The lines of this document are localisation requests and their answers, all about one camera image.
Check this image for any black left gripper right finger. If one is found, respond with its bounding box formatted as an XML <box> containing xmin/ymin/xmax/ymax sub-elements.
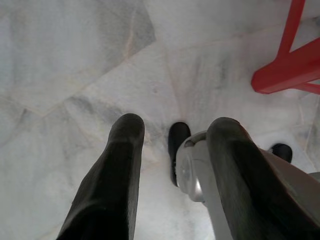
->
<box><xmin>206</xmin><ymin>116</ymin><xmax>320</xmax><ymax>240</ymax></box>

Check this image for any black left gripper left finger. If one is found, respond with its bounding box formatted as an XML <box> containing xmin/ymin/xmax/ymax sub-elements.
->
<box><xmin>56</xmin><ymin>112</ymin><xmax>146</xmax><ymax>240</ymax></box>

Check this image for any black robot right foot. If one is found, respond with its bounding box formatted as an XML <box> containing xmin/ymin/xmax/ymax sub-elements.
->
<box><xmin>269</xmin><ymin>143</ymin><xmax>293</xmax><ymax>165</ymax></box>

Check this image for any black robot foot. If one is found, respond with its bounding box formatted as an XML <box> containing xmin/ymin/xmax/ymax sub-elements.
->
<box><xmin>269</xmin><ymin>143</ymin><xmax>293</xmax><ymax>165</ymax></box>
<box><xmin>167</xmin><ymin>121</ymin><xmax>192</xmax><ymax>187</ymax></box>

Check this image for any black robot left foot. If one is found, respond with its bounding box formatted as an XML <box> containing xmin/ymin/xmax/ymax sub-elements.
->
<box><xmin>167</xmin><ymin>121</ymin><xmax>192</xmax><ymax>187</ymax></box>

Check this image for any red plastic stool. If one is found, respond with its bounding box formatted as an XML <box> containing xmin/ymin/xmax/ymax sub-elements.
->
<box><xmin>251</xmin><ymin>0</ymin><xmax>320</xmax><ymax>95</ymax></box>

